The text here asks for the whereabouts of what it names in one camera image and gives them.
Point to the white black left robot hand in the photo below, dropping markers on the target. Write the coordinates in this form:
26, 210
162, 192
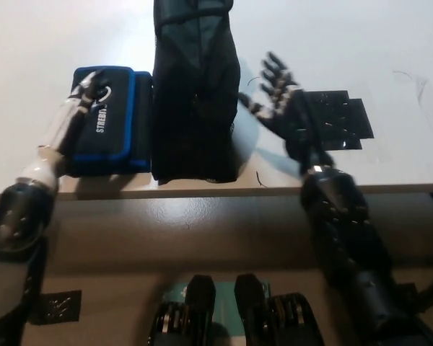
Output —
72, 115

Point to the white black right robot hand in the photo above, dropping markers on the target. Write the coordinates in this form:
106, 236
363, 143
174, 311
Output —
292, 119

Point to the black fabric lunch bag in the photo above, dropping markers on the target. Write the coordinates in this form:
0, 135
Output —
195, 108

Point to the black blue Stredito notebook case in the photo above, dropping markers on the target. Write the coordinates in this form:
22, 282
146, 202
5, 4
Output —
115, 122

